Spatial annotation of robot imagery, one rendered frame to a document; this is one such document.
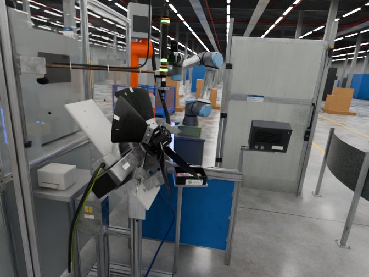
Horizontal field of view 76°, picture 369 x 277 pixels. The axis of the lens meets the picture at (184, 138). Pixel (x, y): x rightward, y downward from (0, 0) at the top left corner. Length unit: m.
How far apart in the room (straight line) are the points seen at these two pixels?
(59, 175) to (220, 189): 1.13
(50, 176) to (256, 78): 2.49
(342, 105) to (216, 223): 12.12
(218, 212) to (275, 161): 1.61
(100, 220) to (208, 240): 1.03
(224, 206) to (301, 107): 1.82
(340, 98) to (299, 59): 10.44
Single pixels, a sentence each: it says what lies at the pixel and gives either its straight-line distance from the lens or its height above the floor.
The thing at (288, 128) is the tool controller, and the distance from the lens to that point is 1.74.
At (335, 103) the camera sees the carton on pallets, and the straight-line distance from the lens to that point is 13.58.
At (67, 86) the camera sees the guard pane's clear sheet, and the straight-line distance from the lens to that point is 1.85.
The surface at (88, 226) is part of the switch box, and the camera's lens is 1.54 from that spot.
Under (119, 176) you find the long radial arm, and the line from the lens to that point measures 1.07.
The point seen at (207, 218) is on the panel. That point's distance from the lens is 2.05.
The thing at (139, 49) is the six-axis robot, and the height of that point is 1.93.
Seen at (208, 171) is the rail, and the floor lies 0.83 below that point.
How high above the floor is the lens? 1.56
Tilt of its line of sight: 16 degrees down
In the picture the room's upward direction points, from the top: 4 degrees clockwise
